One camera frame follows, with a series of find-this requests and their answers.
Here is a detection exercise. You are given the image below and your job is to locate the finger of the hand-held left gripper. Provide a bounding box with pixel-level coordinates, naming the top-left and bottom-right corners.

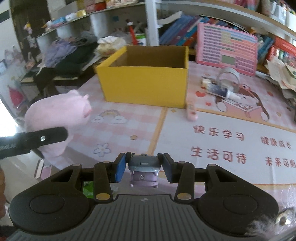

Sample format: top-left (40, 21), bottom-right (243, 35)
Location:
top-left (0, 127), bottom-right (69, 160)

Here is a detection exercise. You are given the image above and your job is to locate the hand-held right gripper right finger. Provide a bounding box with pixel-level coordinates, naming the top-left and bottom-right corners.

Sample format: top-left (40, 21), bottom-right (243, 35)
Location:
top-left (162, 153), bottom-right (234, 202)

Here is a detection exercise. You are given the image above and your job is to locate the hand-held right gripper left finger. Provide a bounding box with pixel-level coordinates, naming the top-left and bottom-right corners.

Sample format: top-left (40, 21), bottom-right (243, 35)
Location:
top-left (50, 152), bottom-right (127, 202)

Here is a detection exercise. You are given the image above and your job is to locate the small grey purple toy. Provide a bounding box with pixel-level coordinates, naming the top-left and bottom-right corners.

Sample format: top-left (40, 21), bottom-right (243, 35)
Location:
top-left (127, 152), bottom-right (162, 188)

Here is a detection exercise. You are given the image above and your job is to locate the pink plush pig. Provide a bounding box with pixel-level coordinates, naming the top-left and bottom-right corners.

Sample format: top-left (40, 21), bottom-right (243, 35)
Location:
top-left (24, 89), bottom-right (92, 166)

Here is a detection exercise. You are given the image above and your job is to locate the yellow cardboard box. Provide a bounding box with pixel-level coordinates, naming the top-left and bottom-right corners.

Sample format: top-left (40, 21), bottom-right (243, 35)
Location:
top-left (95, 45), bottom-right (189, 109)

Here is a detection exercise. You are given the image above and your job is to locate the small pink box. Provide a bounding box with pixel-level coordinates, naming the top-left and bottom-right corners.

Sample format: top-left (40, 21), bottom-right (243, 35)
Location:
top-left (33, 159), bottom-right (53, 180)

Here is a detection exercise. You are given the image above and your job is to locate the pink checkered printed desk mat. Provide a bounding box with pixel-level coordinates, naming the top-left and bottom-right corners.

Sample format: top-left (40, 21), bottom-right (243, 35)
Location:
top-left (21, 60), bottom-right (296, 209)

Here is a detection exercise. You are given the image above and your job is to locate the small pink stick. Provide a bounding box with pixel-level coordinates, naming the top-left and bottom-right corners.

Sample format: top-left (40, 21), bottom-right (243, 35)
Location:
top-left (186, 100), bottom-right (198, 121)

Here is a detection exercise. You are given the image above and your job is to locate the dark clothing pile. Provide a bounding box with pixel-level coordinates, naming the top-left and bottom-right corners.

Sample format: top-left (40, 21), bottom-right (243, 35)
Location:
top-left (35, 42), bottom-right (100, 93)

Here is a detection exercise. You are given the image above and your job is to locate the purple clothing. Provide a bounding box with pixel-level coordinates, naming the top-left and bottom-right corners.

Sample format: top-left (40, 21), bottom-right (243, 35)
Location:
top-left (44, 38), bottom-right (78, 68)

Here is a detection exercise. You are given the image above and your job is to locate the dark speckled tube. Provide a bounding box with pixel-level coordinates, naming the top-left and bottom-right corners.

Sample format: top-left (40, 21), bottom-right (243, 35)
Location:
top-left (201, 77), bottom-right (243, 102)

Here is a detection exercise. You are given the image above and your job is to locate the clear tape roll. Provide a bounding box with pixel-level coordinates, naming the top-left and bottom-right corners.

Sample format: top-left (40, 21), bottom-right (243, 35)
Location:
top-left (216, 68), bottom-right (240, 93)

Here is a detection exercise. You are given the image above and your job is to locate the floral tissue pack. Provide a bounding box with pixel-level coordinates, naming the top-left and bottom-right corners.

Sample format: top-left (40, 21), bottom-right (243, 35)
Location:
top-left (96, 36), bottom-right (127, 57)

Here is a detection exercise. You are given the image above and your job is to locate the green white pen cup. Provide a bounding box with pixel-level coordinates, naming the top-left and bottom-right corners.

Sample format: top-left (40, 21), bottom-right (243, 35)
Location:
top-left (135, 32), bottom-right (147, 46)

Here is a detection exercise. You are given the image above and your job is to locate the pink toy learning tablet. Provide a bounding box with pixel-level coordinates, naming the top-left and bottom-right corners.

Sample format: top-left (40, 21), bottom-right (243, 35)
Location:
top-left (195, 22), bottom-right (258, 77)

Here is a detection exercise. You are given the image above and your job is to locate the red pen with white cap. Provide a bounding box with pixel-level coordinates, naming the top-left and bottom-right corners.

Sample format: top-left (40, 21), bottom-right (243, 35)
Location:
top-left (126, 19), bottom-right (137, 46)

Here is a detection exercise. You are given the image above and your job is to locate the row of colourful books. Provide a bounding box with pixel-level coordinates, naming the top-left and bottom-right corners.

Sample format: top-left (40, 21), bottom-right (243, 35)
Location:
top-left (159, 14), bottom-right (202, 48)

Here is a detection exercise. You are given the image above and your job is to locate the pile of papers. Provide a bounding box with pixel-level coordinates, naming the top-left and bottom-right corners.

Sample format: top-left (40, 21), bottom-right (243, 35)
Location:
top-left (264, 56), bottom-right (296, 110)

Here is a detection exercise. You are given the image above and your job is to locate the white bookshelf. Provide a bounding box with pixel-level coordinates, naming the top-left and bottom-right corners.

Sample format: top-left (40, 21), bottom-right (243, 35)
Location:
top-left (35, 0), bottom-right (296, 48)

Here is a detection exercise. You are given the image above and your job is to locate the red box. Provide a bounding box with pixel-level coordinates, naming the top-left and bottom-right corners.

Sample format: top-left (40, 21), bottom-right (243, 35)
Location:
top-left (266, 37), bottom-right (296, 70)

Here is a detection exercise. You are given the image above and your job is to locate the grey fluffy keychain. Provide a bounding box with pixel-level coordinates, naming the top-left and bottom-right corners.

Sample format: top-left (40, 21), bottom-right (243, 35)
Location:
top-left (246, 207), bottom-right (296, 241)

